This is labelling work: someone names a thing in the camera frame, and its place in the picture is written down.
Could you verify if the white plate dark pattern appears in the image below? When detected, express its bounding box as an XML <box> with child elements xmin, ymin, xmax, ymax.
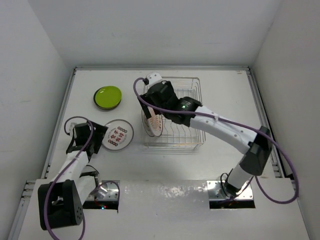
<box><xmin>141</xmin><ymin>110</ymin><xmax>154</xmax><ymax>137</ymax></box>

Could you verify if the white plate orange flower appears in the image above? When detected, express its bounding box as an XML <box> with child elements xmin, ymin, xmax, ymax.
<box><xmin>147</xmin><ymin>115</ymin><xmax>163</xmax><ymax>137</ymax></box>

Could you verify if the white plate colourful print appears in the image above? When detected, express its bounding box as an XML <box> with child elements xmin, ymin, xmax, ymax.
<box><xmin>102</xmin><ymin>119</ymin><xmax>135</xmax><ymax>151</ymax></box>

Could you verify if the dark grey blue plate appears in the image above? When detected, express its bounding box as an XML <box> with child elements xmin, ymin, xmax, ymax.
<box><xmin>94</xmin><ymin>100</ymin><xmax>121</xmax><ymax>111</ymax></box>

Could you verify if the green plate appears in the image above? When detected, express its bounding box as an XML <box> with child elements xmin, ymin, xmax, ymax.
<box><xmin>93</xmin><ymin>86</ymin><xmax>122</xmax><ymax>110</ymax></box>

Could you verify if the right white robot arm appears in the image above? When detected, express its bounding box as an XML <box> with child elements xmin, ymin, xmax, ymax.
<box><xmin>137</xmin><ymin>78</ymin><xmax>272</xmax><ymax>197</ymax></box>

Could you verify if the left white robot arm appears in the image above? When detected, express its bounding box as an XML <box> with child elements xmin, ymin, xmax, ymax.
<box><xmin>37</xmin><ymin>122</ymin><xmax>108</xmax><ymax>230</ymax></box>

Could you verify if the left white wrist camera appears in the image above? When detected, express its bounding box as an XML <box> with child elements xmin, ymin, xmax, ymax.
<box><xmin>68</xmin><ymin>122</ymin><xmax>76</xmax><ymax>133</ymax></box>

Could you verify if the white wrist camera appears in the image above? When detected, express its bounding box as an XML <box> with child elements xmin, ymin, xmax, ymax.
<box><xmin>68</xmin><ymin>122</ymin><xmax>76</xmax><ymax>133</ymax></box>
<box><xmin>145</xmin><ymin>72</ymin><xmax>163</xmax><ymax>87</ymax></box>

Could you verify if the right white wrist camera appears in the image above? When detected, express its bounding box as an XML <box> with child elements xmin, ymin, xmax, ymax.
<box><xmin>145</xmin><ymin>72</ymin><xmax>163</xmax><ymax>87</ymax></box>

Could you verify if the metal wire dish rack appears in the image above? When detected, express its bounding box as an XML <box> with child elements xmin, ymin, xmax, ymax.
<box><xmin>141</xmin><ymin>76</ymin><xmax>206</xmax><ymax>151</ymax></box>

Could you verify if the aluminium table frame rail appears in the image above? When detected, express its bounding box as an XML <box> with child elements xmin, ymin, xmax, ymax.
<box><xmin>9</xmin><ymin>65</ymin><xmax>300</xmax><ymax>240</ymax></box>

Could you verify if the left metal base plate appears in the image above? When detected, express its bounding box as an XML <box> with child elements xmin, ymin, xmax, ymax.
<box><xmin>90</xmin><ymin>180</ymin><xmax>120</xmax><ymax>201</ymax></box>

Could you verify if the metal base plate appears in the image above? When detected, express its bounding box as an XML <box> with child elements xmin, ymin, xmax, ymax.
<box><xmin>90</xmin><ymin>180</ymin><xmax>120</xmax><ymax>201</ymax></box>
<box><xmin>206</xmin><ymin>180</ymin><xmax>254</xmax><ymax>202</ymax></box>

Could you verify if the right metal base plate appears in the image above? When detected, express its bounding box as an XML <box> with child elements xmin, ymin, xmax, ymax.
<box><xmin>206</xmin><ymin>180</ymin><xmax>254</xmax><ymax>202</ymax></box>

